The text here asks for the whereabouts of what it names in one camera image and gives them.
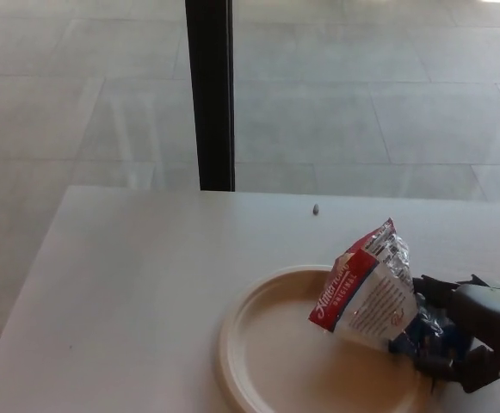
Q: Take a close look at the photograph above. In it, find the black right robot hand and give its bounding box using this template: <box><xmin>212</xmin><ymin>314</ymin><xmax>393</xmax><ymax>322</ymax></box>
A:
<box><xmin>411</xmin><ymin>272</ymin><xmax>500</xmax><ymax>394</ymax></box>

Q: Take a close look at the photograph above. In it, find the sunflower seed bag red blue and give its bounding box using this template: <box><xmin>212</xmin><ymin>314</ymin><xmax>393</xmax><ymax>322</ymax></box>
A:
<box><xmin>308</xmin><ymin>217</ymin><xmax>464</xmax><ymax>367</ymax></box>

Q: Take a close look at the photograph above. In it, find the beige round paper plate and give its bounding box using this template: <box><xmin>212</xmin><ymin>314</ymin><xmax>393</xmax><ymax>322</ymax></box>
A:
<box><xmin>217</xmin><ymin>265</ymin><xmax>434</xmax><ymax>413</ymax></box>

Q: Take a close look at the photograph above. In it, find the black vertical window frame post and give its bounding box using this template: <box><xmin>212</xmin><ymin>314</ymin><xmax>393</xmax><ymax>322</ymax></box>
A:
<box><xmin>184</xmin><ymin>0</ymin><xmax>237</xmax><ymax>192</ymax></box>

